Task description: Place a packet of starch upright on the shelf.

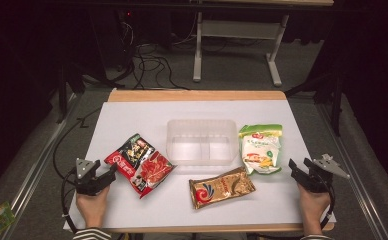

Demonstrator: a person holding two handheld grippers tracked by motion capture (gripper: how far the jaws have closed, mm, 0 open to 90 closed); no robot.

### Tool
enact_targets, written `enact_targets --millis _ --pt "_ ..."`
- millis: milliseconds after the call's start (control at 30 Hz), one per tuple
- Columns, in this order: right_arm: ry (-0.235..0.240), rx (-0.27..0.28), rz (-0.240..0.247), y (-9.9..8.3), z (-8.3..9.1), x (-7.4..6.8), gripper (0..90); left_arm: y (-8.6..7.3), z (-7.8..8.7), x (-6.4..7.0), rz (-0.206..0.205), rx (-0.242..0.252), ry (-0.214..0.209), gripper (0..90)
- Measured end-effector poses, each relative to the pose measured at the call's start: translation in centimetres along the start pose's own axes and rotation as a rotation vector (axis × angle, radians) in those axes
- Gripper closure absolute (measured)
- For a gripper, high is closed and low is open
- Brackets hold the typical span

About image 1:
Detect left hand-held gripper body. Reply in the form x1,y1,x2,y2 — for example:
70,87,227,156
74,158,114,197

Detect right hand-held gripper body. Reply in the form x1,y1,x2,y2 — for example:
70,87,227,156
300,153,351,194

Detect red and black snack packet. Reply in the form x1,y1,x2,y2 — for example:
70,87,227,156
103,133,177,200

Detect green and white food packet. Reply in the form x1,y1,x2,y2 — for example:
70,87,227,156
237,123,284,176

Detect gold foil packet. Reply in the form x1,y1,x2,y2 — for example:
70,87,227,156
188,166,257,210

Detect clear plastic container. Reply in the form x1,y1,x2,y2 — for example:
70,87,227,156
165,119,239,167

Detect person's left hand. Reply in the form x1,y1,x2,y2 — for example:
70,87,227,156
76,187,111,229

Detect person's right hand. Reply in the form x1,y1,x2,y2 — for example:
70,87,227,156
297,183,331,235

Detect black stand legs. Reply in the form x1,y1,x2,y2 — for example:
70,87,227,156
55,63,86,124
283,71,346,138

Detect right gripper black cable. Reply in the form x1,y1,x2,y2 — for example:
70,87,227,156
318,183,336,231

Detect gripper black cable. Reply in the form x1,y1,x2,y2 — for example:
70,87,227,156
318,183,336,231
60,167,80,234

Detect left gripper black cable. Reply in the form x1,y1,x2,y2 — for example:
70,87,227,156
60,167,80,234

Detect metal floor rail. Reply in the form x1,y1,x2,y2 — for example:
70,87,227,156
0,93,80,240
316,103,383,240

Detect black floor cable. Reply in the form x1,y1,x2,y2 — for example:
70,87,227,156
52,106,103,181

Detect bundle of black floor cables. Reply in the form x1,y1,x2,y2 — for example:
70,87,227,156
115,19,191,91

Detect white metal desk frame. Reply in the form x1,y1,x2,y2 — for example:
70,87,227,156
192,11,291,88

